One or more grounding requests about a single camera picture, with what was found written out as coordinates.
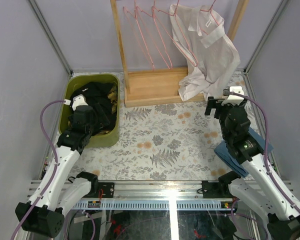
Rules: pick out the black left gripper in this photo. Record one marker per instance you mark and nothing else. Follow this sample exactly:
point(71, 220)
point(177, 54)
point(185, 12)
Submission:
point(97, 116)

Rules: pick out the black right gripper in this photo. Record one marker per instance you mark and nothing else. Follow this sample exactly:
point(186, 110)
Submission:
point(212, 104)

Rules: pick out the yellow plaid flannel shirt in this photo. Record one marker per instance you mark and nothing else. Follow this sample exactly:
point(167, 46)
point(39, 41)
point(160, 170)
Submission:
point(112, 97)

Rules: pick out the black shirt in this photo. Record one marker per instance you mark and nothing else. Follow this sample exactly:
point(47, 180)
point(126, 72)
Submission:
point(97, 100)

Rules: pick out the white shirt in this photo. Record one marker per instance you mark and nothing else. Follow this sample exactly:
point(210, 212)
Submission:
point(217, 59)

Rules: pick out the pink hanger of black shirt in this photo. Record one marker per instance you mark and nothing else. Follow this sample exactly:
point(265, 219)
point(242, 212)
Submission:
point(178, 36)

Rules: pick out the pink wire hanger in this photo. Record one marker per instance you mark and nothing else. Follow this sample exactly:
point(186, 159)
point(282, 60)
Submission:
point(135, 22)

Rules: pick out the pink hanger of plaid shirt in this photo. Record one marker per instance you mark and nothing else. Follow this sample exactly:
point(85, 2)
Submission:
point(149, 30)

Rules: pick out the pink hanger of white shirt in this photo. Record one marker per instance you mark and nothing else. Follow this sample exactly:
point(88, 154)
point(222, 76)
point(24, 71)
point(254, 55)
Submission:
point(210, 22)

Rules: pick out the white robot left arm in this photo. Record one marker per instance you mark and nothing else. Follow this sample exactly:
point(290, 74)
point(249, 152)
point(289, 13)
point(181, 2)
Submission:
point(45, 211)

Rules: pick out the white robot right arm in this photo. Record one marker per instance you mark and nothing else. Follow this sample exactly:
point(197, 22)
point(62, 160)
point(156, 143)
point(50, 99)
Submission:
point(276, 205)

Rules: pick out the olive green plastic basket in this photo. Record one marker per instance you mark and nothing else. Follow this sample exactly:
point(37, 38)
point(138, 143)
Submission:
point(99, 140)

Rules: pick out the folded blue cloth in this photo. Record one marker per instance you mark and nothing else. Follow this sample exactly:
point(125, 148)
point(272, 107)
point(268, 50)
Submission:
point(235, 152)

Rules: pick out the floral patterned tablecloth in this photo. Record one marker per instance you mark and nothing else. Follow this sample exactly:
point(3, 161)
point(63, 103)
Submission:
point(166, 142)

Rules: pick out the wooden clothes rack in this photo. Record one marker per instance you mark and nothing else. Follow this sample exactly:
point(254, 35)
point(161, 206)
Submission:
point(147, 87)

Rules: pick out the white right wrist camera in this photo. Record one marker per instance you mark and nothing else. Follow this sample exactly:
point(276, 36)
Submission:
point(233, 95)

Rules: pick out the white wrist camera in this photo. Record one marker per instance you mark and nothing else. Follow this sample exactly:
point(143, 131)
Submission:
point(77, 101)
point(233, 95)

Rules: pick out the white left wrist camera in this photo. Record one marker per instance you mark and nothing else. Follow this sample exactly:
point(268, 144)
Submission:
point(77, 101)

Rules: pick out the aluminium front frame rail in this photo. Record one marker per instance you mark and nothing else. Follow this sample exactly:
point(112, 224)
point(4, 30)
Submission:
point(156, 190)

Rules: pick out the grey slotted cable duct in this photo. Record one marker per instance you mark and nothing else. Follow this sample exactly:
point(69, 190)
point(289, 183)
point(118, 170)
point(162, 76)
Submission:
point(155, 205)

